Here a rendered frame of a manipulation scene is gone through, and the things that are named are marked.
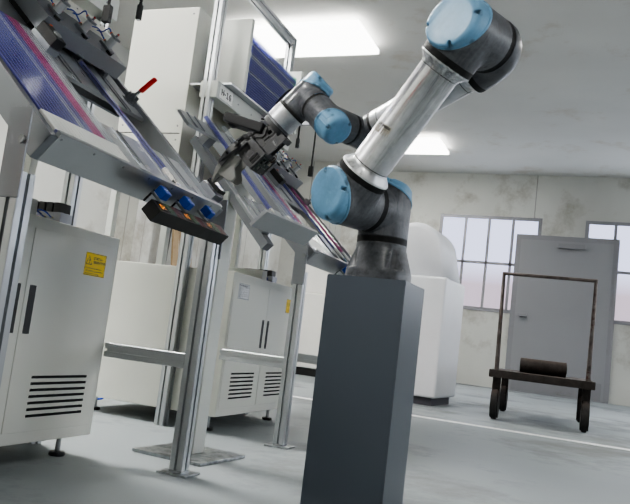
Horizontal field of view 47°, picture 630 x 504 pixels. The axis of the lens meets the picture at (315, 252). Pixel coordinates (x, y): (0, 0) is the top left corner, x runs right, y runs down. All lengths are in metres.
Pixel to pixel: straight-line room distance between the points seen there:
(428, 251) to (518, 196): 5.15
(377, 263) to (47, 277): 0.84
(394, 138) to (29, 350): 1.03
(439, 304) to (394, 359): 3.95
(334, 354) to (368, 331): 0.09
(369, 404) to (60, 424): 0.89
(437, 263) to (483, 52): 4.17
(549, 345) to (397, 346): 8.78
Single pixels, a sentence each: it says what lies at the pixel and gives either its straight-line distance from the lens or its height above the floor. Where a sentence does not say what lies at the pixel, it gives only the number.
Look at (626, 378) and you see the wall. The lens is 10.30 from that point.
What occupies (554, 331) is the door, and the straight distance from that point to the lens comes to 10.27.
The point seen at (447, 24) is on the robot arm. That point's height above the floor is 1.02.
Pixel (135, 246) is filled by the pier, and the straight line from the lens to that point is 7.37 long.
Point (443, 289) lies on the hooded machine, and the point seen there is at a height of 0.87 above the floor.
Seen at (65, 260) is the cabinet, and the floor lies 0.53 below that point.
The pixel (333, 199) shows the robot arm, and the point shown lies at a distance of 1.50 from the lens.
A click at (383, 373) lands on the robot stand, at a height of 0.35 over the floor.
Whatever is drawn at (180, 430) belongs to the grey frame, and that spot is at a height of 0.12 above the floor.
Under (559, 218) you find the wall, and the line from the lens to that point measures 10.51.
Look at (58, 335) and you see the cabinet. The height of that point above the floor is 0.33.
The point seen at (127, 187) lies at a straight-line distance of 1.67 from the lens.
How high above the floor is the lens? 0.41
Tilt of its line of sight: 7 degrees up
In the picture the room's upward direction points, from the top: 7 degrees clockwise
